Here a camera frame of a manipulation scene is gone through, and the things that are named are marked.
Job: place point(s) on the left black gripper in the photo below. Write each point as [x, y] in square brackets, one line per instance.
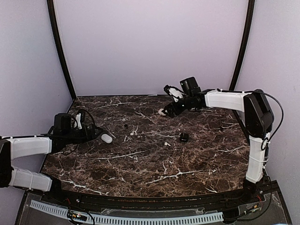
[92, 136]

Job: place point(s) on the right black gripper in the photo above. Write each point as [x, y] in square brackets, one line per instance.
[170, 111]

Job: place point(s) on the white earbud charging case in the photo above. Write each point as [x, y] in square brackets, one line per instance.
[106, 138]

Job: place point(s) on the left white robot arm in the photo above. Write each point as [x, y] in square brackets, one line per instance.
[67, 129]

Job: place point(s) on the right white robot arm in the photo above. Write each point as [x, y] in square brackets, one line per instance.
[258, 121]

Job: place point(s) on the black small charging case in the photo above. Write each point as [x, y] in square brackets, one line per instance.
[184, 137]

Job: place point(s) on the white earbud pair on table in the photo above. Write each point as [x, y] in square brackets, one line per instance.
[133, 133]

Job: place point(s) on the green circuit board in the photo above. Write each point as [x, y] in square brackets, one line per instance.
[73, 215]

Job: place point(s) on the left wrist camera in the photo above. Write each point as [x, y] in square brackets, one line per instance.
[78, 120]

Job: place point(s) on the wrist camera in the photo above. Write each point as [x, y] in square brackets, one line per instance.
[78, 120]
[174, 92]

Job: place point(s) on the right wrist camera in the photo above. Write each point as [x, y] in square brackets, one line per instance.
[174, 92]

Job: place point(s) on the grey slotted cable duct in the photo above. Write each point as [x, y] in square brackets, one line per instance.
[125, 217]

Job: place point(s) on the right black frame post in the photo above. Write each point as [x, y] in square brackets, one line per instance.
[243, 45]

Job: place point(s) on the black frame post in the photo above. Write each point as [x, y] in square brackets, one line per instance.
[243, 45]
[59, 48]

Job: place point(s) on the black front rail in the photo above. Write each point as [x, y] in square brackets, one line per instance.
[217, 201]

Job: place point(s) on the left black frame post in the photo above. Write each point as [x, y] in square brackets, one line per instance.
[59, 48]

